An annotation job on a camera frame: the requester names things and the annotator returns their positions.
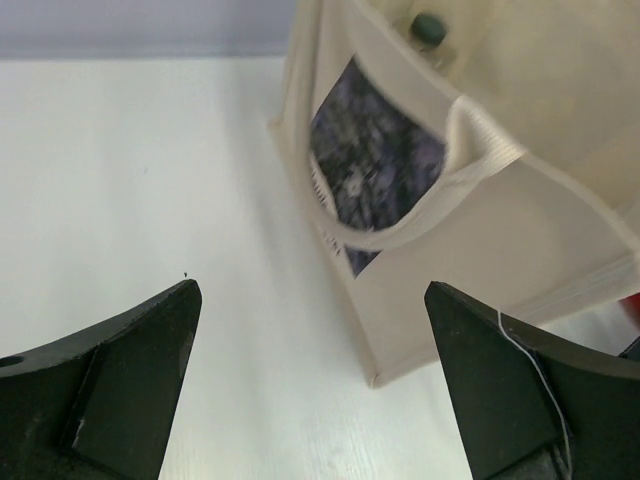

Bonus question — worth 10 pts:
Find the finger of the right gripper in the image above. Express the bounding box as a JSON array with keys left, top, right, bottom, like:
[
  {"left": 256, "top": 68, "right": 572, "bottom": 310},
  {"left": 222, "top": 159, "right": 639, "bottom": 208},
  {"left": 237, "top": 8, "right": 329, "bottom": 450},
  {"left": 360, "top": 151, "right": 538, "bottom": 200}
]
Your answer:
[{"left": 619, "top": 337, "right": 640, "bottom": 359}]

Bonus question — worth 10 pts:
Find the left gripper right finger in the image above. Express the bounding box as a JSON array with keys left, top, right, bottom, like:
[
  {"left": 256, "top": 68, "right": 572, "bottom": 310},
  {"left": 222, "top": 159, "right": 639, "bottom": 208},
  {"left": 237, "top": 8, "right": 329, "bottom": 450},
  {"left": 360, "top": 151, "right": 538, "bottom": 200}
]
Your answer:
[{"left": 424, "top": 282, "right": 639, "bottom": 479}]

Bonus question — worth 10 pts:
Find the beige canvas tote bag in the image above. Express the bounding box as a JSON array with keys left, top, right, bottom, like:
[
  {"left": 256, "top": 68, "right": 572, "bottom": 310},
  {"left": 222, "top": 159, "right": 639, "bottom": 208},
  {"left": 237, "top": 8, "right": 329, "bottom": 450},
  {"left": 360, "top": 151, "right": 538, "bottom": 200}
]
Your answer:
[{"left": 272, "top": 1, "right": 639, "bottom": 387}]

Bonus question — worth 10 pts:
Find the clear square bottle black cap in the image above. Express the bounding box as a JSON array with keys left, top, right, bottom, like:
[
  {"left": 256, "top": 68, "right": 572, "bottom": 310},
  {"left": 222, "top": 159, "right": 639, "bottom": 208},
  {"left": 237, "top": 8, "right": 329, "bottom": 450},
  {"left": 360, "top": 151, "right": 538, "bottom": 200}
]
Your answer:
[{"left": 409, "top": 12, "right": 456, "bottom": 70}]

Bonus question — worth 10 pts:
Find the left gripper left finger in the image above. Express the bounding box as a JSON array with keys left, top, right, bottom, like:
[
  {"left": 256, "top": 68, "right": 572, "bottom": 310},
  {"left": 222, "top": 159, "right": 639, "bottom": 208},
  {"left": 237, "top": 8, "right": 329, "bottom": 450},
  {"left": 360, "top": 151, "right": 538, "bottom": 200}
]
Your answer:
[{"left": 1, "top": 279, "right": 202, "bottom": 479}]

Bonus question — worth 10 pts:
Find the red bottle white label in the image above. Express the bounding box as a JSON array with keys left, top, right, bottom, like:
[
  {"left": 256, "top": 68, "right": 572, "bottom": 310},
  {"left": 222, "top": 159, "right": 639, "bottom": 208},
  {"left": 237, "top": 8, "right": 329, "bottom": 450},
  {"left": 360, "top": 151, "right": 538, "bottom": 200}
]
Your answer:
[{"left": 620, "top": 293, "right": 640, "bottom": 329}]

